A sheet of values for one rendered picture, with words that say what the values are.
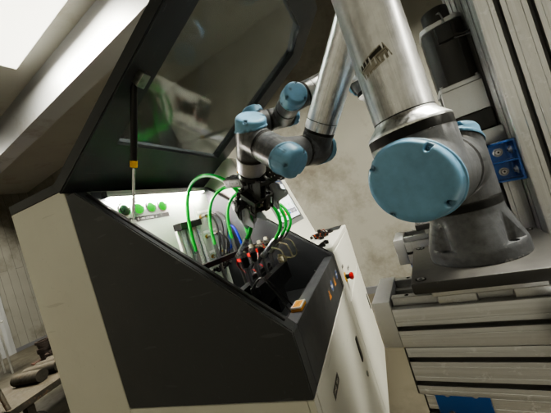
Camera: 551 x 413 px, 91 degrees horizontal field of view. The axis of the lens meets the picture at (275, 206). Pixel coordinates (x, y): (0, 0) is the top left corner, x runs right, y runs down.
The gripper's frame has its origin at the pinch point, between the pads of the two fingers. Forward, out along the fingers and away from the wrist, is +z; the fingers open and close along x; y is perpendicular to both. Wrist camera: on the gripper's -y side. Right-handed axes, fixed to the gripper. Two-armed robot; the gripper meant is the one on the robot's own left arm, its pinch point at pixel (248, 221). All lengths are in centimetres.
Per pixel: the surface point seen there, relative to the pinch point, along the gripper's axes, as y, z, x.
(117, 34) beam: -237, -16, 60
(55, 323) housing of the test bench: -30, 28, -58
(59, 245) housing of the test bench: -37, 6, -45
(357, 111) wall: -86, 49, 227
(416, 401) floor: 77, 114, 49
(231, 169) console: -49, 17, 31
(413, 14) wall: -77, -35, 273
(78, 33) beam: -293, -11, 46
